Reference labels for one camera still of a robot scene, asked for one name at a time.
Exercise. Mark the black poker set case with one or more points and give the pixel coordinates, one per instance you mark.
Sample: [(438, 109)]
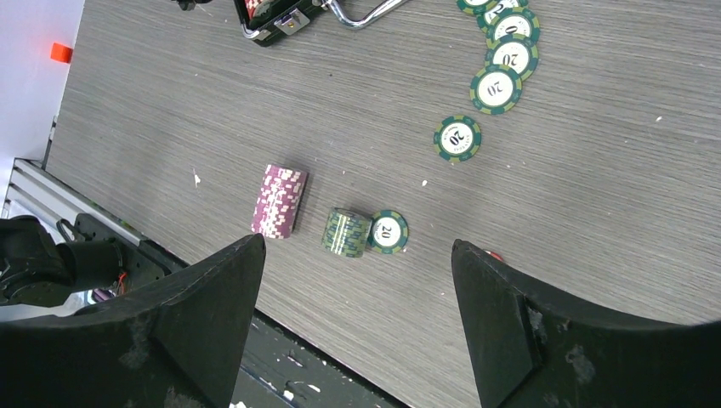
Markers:
[(266, 22)]

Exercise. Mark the green chip stack lying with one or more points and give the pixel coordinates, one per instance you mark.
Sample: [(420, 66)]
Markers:
[(346, 233)]

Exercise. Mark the purple white chip roll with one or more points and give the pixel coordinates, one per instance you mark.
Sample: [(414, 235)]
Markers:
[(278, 200)]

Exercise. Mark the green 20 chip lone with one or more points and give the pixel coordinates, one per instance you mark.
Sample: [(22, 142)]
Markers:
[(457, 138)]

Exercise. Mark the green 20 chip beside stack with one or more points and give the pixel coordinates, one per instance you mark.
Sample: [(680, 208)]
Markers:
[(389, 232)]

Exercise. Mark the red 100 chip stack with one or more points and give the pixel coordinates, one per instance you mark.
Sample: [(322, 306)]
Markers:
[(495, 255)]

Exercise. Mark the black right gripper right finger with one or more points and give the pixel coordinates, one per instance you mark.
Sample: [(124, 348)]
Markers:
[(532, 344)]

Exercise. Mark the orange clip on rail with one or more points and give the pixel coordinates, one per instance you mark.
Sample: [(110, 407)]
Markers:
[(61, 53)]

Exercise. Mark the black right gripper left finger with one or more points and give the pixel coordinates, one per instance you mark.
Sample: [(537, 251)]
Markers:
[(176, 342)]

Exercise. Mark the aluminium rail frame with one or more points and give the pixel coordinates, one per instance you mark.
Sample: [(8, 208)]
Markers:
[(35, 192)]

